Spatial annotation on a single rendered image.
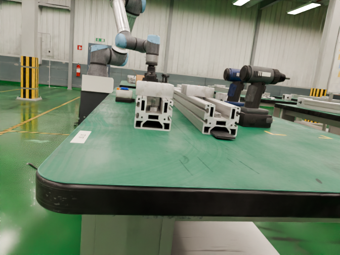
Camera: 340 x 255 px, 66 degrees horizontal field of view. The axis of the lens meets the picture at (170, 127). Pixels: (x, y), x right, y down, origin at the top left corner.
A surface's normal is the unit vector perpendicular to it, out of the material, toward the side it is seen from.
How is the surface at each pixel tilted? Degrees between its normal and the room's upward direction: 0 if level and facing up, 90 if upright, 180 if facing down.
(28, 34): 90
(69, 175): 0
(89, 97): 90
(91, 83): 90
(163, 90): 90
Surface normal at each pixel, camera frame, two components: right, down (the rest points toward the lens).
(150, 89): 0.10, 0.19
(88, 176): 0.11, -0.98
